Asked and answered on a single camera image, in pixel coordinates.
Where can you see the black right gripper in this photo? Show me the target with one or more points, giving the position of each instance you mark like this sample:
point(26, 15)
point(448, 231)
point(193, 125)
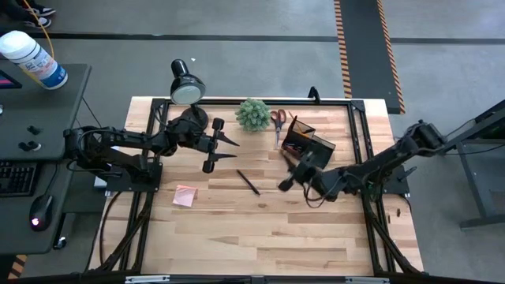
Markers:
point(304, 173)

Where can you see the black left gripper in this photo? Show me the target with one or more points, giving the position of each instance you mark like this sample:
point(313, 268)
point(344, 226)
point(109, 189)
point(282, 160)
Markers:
point(214, 146)

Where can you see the reddish brown eraser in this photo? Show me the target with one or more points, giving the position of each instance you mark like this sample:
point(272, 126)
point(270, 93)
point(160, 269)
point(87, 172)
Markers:
point(291, 148)

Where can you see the black mesh desk organizer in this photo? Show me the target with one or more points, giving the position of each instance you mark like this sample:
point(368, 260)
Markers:
point(321, 152)

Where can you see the black pen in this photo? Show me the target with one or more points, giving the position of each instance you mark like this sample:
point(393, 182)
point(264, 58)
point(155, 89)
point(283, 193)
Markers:
point(248, 182)

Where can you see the pink sticky note pad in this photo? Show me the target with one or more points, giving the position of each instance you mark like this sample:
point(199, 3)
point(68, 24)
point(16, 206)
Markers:
point(184, 196)

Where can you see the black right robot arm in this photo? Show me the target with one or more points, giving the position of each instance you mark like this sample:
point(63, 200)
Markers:
point(375, 165)

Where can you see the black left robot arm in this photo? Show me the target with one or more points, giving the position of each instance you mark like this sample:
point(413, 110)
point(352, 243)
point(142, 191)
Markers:
point(130, 139)

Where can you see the green potted artificial plant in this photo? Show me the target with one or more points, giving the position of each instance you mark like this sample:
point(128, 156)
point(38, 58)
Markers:
point(252, 115)

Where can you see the black desk lamp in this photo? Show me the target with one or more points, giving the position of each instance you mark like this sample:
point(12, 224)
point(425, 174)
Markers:
point(187, 92)

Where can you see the black hazard-striped floor mat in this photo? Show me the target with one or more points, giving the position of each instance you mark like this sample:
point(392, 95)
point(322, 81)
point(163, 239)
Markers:
point(367, 59)

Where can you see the white power adapter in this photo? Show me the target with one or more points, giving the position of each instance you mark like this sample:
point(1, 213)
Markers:
point(100, 182)

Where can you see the black metal table stand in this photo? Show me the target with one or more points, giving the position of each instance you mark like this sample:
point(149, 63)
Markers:
point(473, 189)

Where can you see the black computer desk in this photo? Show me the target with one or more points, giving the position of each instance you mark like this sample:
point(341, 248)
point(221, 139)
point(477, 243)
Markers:
point(47, 102)

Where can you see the black caster wheel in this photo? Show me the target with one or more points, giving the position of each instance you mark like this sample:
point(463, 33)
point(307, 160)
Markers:
point(60, 242)

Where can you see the small black joystick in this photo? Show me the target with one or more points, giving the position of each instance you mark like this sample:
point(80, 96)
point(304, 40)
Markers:
point(34, 130)
point(28, 146)

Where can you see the black computer mouse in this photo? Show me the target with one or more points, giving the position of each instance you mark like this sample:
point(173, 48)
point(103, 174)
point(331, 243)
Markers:
point(41, 213)

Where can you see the black keyboard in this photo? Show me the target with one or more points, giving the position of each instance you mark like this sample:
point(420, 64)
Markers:
point(17, 179)

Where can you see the white wipes canister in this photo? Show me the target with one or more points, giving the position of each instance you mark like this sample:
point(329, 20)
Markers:
point(33, 59)

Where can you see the person's shoe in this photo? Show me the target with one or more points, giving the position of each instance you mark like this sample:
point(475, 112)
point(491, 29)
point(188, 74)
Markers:
point(43, 10)
point(37, 23)

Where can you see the dark display screen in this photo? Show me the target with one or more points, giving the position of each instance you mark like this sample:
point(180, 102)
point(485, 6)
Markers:
point(8, 81)

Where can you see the black metal table frame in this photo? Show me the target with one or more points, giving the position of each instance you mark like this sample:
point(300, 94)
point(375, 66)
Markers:
point(256, 102)

